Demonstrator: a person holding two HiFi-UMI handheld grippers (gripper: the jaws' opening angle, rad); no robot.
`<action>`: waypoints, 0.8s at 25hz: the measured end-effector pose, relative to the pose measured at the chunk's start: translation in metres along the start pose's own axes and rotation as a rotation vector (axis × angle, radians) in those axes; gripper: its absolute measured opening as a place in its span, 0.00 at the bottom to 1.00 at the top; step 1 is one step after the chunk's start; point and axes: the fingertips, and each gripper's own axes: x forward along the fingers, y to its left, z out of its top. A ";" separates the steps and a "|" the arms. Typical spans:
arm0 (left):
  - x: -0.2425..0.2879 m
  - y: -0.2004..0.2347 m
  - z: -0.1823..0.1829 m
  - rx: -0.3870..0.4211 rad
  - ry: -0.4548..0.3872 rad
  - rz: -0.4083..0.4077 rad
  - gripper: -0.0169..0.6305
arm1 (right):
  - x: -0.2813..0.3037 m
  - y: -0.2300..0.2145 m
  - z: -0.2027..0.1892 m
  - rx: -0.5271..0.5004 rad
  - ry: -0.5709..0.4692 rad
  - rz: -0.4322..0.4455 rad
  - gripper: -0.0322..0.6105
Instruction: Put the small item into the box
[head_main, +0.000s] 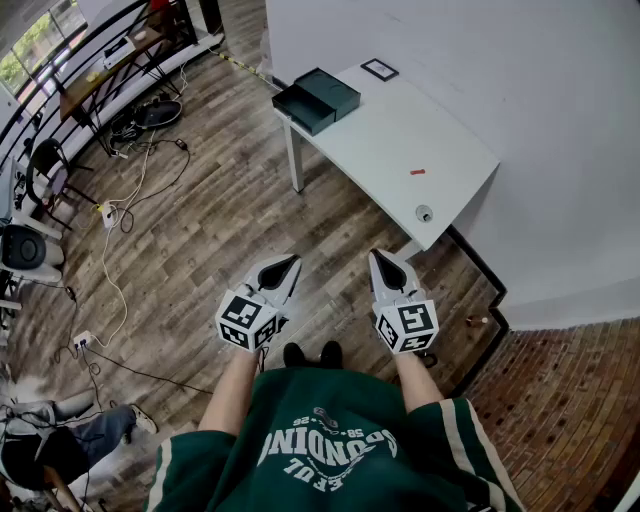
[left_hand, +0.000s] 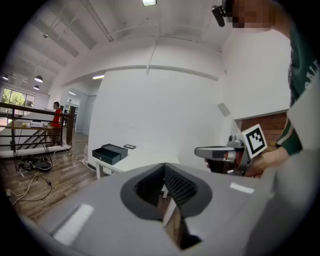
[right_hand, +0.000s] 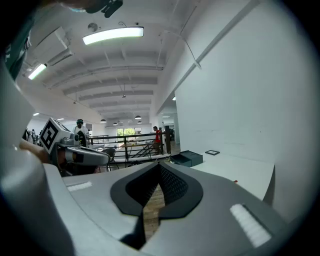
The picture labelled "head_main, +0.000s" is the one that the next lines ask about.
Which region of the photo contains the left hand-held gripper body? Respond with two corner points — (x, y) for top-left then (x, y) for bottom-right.
(215, 282), (290, 354)

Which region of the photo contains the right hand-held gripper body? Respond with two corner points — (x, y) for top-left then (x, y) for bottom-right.
(372, 288), (441, 356)

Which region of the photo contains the dark green box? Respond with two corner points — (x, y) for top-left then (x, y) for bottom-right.
(271, 66), (363, 138)

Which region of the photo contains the person's left forearm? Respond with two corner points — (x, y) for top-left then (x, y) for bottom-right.
(197, 346), (262, 434)

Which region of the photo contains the person's right forearm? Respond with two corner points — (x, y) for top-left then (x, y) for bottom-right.
(394, 351), (446, 415)

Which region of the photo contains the white flat box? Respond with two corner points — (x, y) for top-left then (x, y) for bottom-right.
(101, 35), (138, 71)

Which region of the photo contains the person's black left shoe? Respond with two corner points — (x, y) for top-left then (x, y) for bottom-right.
(282, 341), (307, 370)

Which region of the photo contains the person's black shoe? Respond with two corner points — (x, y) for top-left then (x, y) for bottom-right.
(282, 341), (307, 370)
(319, 340), (345, 371)

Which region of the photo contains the person's black right shoe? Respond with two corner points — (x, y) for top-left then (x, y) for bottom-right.
(319, 340), (345, 371)

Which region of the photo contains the black floor edge trim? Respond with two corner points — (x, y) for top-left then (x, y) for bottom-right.
(443, 224), (512, 399)

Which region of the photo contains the white table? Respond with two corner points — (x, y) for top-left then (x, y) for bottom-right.
(272, 61), (502, 262)

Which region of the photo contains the green printed shirt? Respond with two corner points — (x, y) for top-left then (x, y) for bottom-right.
(143, 366), (527, 512)

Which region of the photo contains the black oval case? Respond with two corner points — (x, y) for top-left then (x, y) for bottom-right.
(131, 99), (184, 131)

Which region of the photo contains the yellow black striped floor strip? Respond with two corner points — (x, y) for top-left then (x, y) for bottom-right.
(216, 48), (282, 91)

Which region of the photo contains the black framed card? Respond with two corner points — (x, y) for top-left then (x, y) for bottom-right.
(360, 57), (401, 83)

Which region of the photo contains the white device with round speaker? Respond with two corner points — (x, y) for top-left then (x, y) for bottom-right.
(0, 223), (67, 286)

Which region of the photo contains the black chair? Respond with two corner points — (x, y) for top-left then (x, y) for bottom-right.
(25, 137), (100, 232)

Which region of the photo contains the black metal railing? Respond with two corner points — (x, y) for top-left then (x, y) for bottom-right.
(0, 0), (154, 169)

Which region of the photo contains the window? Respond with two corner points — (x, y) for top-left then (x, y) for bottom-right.
(0, 0), (89, 97)

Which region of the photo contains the black cable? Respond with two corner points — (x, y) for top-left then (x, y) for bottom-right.
(107, 138), (192, 235)

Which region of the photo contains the white cable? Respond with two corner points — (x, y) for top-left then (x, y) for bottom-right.
(88, 127), (159, 350)

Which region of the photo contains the wooden desk with black frame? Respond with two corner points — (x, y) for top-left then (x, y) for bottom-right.
(58, 0), (202, 157)

